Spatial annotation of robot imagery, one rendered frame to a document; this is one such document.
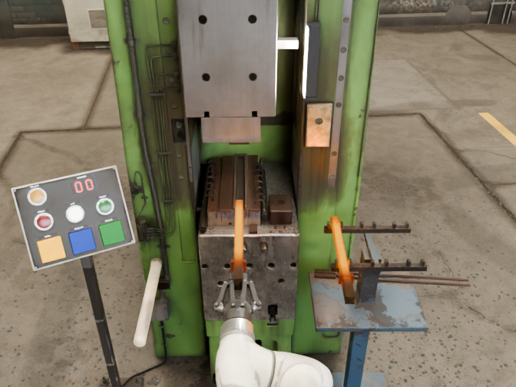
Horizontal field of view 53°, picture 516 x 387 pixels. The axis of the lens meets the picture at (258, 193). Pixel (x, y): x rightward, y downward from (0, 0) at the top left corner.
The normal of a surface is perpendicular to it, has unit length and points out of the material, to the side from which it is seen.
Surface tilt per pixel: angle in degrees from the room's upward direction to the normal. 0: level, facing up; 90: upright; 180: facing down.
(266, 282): 90
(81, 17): 90
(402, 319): 0
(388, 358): 0
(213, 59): 90
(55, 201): 60
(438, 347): 0
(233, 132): 90
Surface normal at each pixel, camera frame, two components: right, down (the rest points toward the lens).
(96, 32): 0.07, 0.54
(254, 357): 0.42, -0.73
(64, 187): 0.38, 0.00
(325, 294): 0.00, -0.84
